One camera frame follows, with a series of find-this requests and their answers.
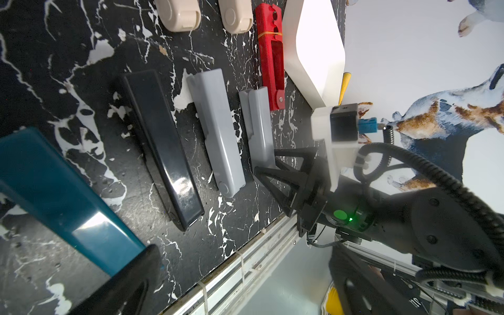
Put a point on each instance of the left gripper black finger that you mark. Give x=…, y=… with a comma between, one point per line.
x=130, y=291

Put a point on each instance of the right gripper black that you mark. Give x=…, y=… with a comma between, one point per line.
x=306, y=191

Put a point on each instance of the black plier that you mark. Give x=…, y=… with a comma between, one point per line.
x=163, y=151

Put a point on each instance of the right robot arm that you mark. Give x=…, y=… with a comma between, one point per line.
x=406, y=202

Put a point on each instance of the white storage tray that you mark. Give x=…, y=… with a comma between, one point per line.
x=314, y=55

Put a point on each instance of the grey plier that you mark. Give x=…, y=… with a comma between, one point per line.
x=210, y=98
x=256, y=112

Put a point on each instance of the teal plier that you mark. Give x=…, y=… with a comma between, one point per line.
x=39, y=180

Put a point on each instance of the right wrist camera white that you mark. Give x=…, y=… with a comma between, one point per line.
x=338, y=128

